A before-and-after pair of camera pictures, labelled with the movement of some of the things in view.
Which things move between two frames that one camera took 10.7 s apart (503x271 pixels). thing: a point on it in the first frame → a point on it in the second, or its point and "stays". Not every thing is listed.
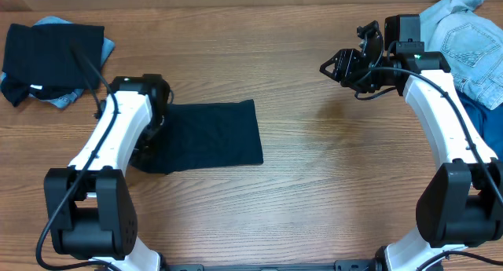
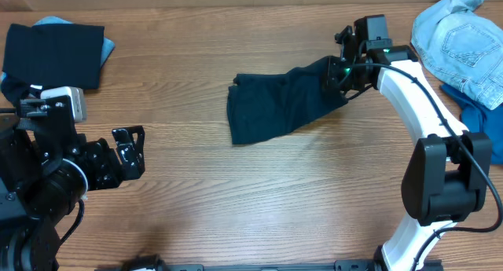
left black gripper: [147, 152] → [104, 161]
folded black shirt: [60, 56] stays
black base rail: [346, 265] stays
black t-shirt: [196, 136] → [266, 106]
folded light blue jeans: [65, 101] stays
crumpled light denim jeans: [471, 45] stays
